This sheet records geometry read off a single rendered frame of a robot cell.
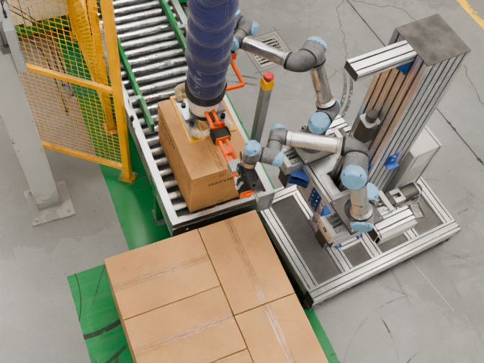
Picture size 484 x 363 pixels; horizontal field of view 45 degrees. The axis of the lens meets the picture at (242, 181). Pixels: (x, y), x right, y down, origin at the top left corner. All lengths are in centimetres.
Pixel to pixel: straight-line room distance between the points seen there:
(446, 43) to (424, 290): 215
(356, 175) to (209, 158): 107
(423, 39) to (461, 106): 277
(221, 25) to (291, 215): 182
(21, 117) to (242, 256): 152
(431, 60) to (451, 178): 240
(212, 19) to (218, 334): 174
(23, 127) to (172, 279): 124
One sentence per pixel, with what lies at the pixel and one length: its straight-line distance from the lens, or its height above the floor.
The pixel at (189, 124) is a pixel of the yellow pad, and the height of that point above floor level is 115.
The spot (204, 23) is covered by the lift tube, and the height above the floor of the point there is 192.
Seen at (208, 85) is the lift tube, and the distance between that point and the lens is 307.
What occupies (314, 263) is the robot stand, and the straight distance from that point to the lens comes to 404.
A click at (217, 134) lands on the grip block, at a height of 126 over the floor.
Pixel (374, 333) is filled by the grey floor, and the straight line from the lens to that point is 421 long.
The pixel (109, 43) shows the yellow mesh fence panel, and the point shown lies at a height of 143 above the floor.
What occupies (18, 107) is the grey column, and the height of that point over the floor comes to 116.
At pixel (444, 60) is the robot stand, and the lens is 274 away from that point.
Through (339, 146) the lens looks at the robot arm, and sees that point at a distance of 280.
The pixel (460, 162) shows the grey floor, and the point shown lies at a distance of 513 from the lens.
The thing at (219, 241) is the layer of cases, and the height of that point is 54.
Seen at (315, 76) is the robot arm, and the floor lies 146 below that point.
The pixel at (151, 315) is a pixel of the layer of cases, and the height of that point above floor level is 54.
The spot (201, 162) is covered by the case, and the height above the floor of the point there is 95.
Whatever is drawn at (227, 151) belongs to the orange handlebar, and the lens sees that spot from 312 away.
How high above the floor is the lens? 383
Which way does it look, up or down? 58 degrees down
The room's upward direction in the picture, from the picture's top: 11 degrees clockwise
